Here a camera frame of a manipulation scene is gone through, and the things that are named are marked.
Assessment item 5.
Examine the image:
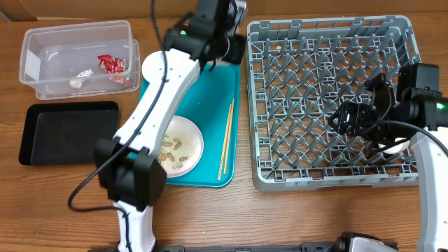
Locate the grey dishwasher rack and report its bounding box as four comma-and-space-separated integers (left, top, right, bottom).
246, 15, 438, 191

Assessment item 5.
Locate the teal serving tray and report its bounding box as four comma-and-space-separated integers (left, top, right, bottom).
127, 55, 242, 188

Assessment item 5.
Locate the peanut pile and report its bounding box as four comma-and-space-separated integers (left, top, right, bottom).
159, 135, 188, 169

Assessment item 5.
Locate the white tissue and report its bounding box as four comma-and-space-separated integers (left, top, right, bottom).
69, 69, 94, 89

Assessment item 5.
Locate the clear plastic bin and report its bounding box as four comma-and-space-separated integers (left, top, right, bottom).
19, 20, 141, 100

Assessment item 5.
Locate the white bowl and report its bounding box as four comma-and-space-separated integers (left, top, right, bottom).
141, 51, 165, 84

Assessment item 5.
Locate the wooden chopstick right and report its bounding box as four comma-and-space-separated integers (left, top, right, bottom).
223, 99, 235, 175

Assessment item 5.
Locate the white plate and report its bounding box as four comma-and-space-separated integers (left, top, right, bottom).
164, 115, 204, 178

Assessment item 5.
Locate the wooden chopstick left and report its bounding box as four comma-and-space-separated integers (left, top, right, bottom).
218, 100, 234, 181

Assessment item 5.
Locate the white cup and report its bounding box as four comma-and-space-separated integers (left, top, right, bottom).
377, 138, 410, 155

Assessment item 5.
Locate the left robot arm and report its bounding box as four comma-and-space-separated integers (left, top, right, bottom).
94, 12, 246, 251

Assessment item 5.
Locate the black plastic tray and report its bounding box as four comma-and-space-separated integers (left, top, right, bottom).
18, 101, 120, 166

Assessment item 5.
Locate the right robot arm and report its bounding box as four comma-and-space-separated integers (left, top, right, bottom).
328, 63, 447, 251

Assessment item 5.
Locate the wooden chopstick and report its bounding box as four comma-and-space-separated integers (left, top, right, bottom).
223, 99, 235, 175
218, 100, 234, 181

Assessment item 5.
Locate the red snack wrapper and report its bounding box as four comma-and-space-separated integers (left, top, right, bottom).
97, 55, 132, 85

